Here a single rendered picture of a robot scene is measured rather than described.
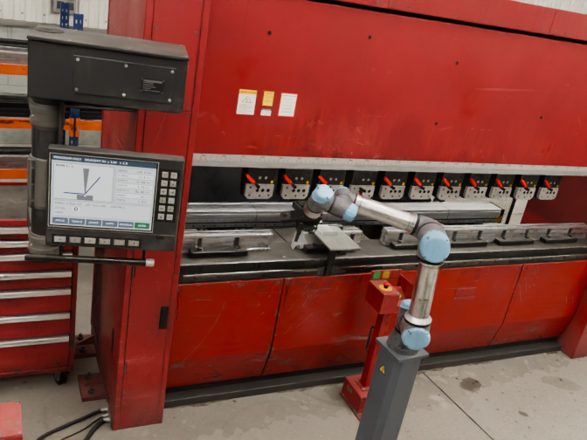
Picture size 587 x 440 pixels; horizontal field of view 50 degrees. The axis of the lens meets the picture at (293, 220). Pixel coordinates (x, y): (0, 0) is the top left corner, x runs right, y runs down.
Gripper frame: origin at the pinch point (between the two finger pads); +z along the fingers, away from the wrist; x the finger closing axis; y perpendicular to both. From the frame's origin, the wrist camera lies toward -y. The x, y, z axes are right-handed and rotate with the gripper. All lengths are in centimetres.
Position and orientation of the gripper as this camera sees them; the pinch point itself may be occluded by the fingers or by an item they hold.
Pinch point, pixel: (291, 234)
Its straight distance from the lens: 270.0
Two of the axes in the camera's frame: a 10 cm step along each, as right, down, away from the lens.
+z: -3.2, 5.0, 8.0
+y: 9.5, 1.8, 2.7
